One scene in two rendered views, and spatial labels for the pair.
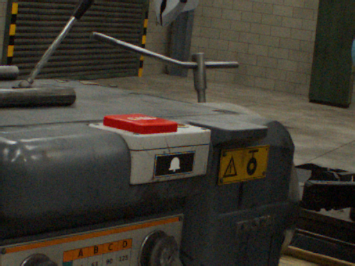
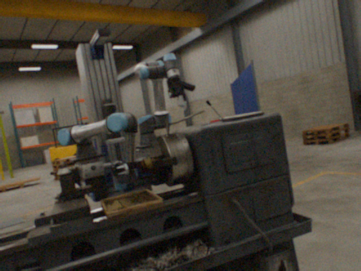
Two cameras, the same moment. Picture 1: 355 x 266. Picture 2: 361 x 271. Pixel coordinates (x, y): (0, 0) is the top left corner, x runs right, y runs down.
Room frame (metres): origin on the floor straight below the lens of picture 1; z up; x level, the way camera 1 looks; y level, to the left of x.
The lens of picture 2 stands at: (2.92, 0.93, 1.29)
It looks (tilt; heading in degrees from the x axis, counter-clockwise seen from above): 3 degrees down; 212
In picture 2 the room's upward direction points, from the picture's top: 10 degrees counter-clockwise
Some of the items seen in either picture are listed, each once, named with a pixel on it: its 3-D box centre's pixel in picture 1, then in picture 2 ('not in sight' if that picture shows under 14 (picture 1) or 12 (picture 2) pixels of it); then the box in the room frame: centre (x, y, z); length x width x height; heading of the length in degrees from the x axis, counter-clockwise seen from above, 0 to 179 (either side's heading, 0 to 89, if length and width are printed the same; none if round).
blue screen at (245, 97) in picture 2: not in sight; (245, 115); (-5.24, -1.85, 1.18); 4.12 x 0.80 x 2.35; 28
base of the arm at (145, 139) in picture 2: not in sight; (147, 138); (1.03, -0.54, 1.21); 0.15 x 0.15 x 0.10
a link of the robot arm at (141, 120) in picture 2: not in sight; (146, 123); (1.02, -0.54, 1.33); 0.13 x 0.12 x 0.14; 136
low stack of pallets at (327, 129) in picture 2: not in sight; (325, 133); (-6.85, -0.05, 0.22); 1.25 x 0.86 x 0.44; 159
